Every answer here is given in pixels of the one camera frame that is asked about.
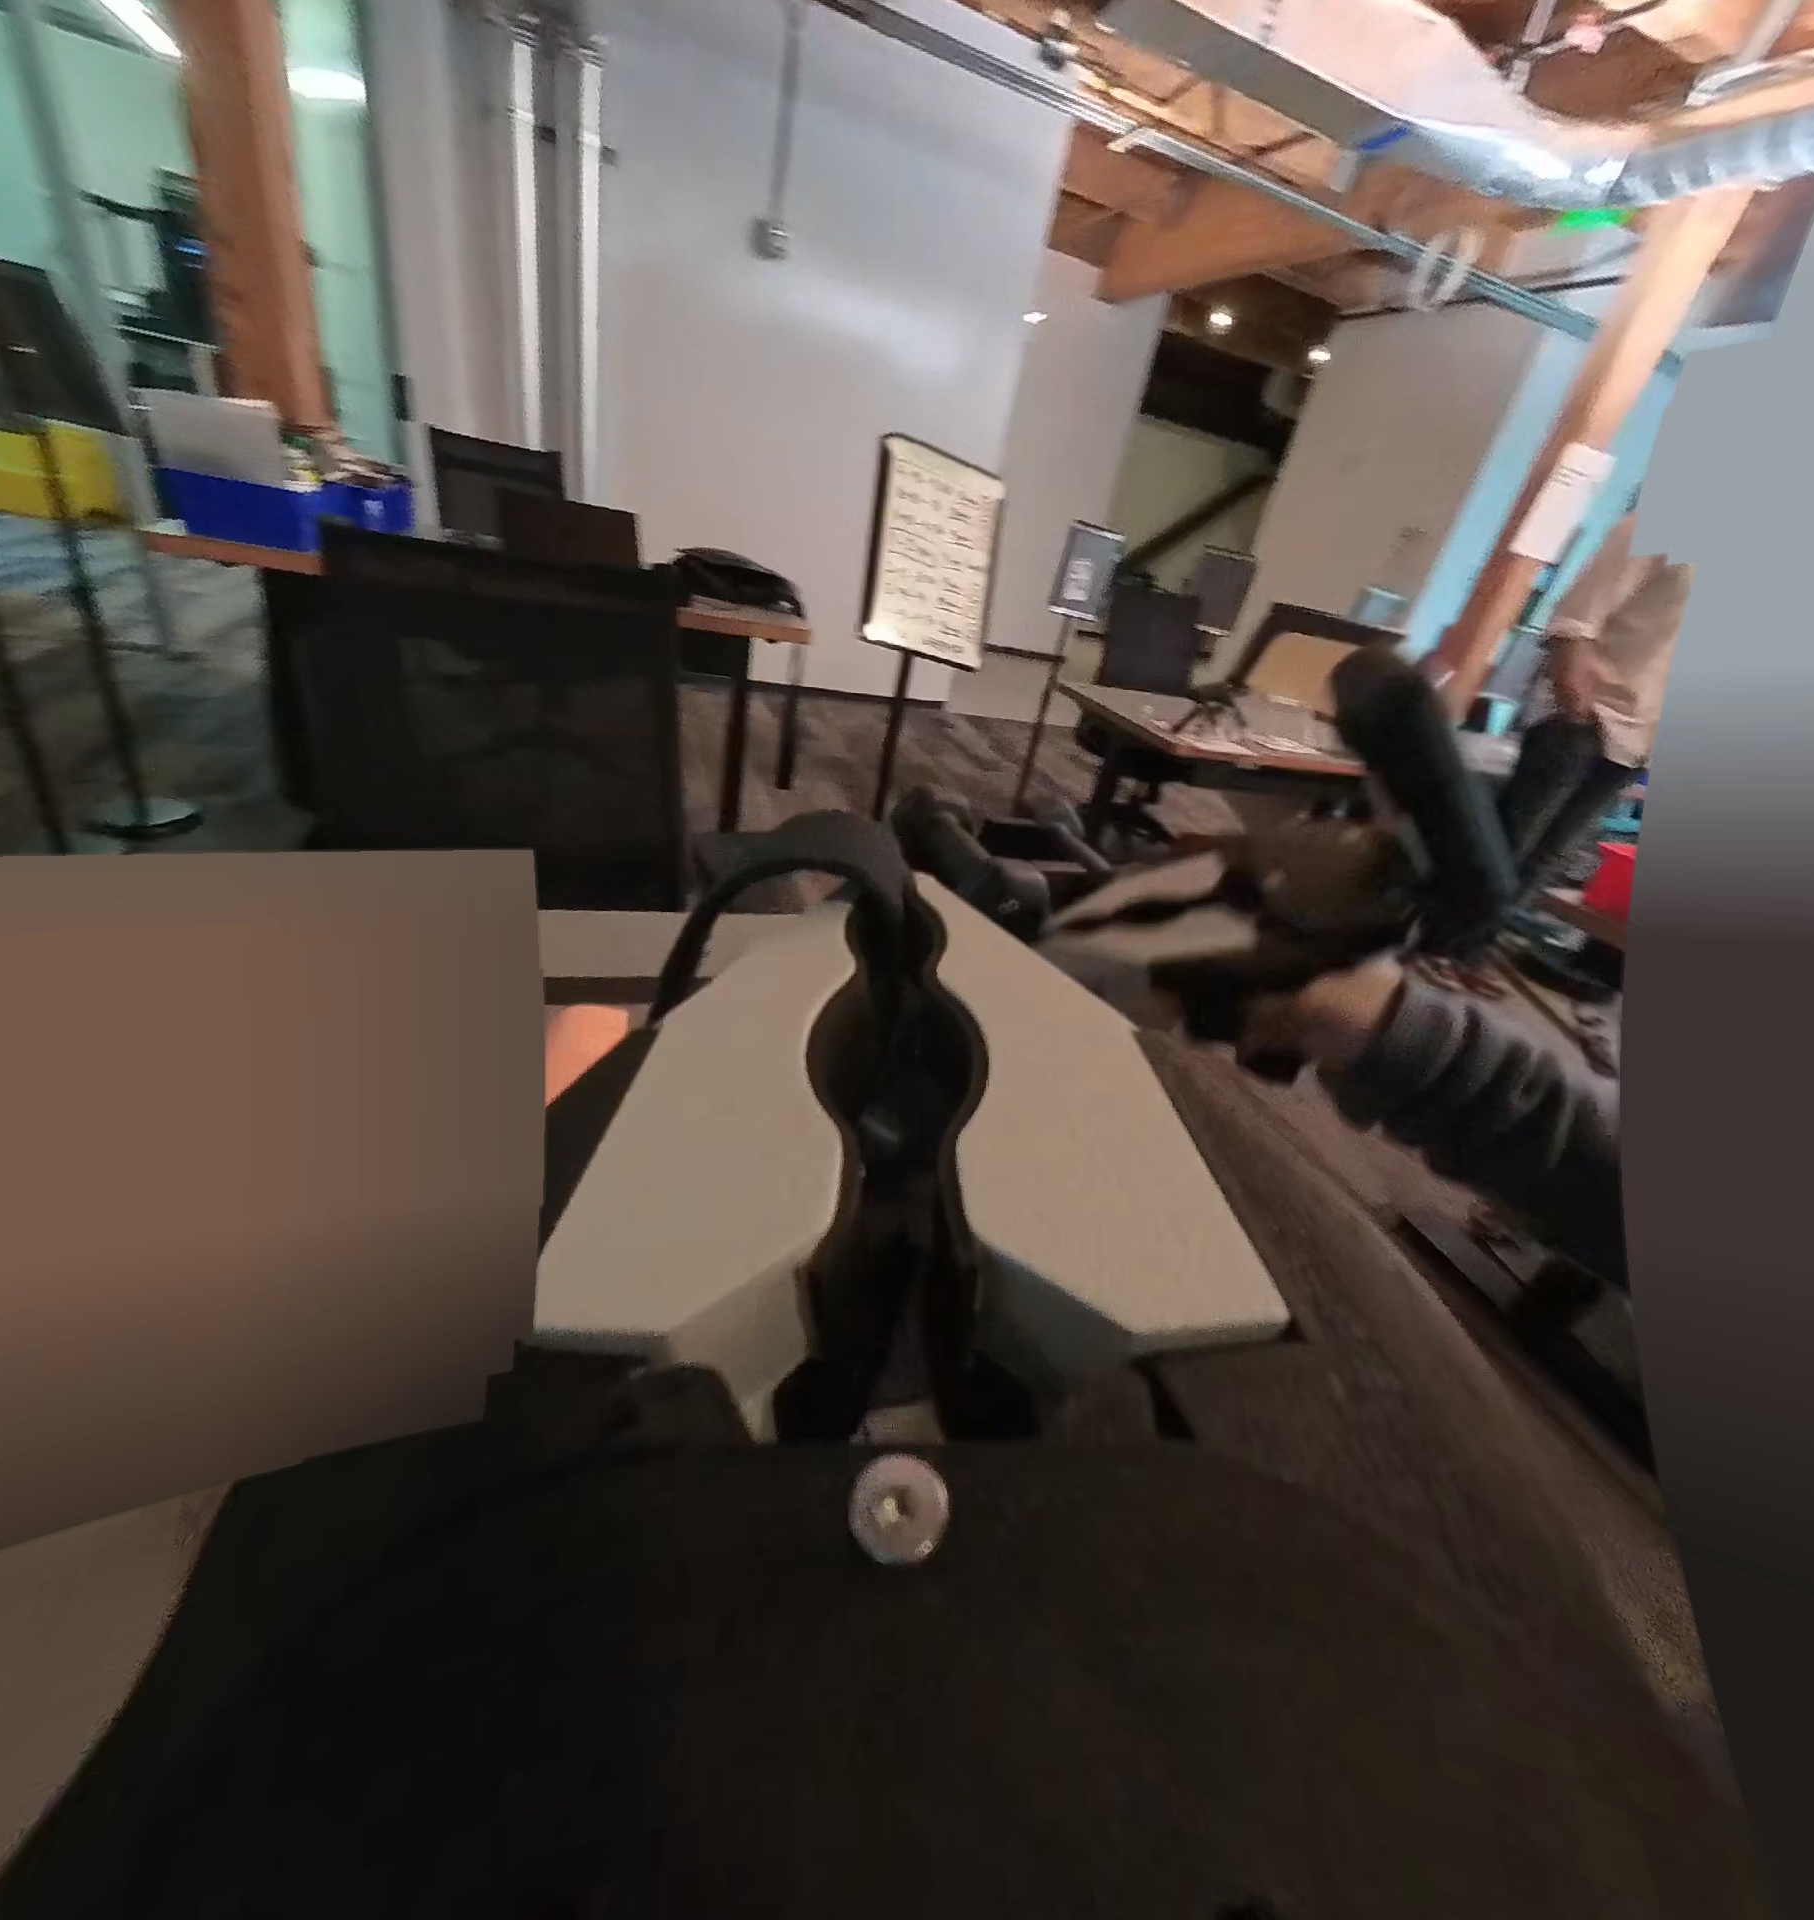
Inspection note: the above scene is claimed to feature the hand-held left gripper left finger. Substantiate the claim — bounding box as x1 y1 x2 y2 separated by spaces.
532 896 882 1445

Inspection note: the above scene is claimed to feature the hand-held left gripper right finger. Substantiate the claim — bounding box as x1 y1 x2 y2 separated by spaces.
907 873 1294 1355

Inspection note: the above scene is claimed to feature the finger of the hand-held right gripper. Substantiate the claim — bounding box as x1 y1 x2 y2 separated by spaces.
1061 858 1263 921
1039 907 1279 980

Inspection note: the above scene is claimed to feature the black strap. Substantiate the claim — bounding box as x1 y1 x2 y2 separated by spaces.
649 810 987 1414

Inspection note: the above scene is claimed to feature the person's right forearm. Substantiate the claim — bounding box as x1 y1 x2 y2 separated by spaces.
1324 971 1631 1286

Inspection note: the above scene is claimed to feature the person's right hand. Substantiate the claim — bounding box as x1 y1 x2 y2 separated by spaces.
1237 956 1414 1082

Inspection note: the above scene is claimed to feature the wooden work table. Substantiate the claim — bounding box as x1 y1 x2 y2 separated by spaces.
1061 678 1373 848

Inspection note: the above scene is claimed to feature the black dumbbell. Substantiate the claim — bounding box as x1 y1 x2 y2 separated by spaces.
888 784 1122 921

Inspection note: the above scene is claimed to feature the dark office chair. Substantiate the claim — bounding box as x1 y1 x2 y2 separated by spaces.
1105 575 1206 700

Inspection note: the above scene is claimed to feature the blue framed sign stand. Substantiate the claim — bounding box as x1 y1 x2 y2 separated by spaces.
1016 519 1130 819

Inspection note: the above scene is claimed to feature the whiteboard on stand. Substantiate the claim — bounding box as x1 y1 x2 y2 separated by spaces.
859 433 1010 824

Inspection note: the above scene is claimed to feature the black mesh office chair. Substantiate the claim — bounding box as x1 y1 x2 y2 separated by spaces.
259 515 694 909

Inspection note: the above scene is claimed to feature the wooden desk with black bag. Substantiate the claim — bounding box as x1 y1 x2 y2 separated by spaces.
139 523 815 838

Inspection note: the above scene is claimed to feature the black bag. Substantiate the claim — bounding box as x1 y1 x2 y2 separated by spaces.
671 546 806 621

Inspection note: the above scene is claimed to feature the black computer monitor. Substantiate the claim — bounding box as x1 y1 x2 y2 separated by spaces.
424 424 565 546

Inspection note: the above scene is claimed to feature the blue storage bin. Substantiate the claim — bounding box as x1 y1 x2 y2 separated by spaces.
155 462 417 551

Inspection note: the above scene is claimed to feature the yellow box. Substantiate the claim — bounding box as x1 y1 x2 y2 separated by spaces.
0 424 139 523

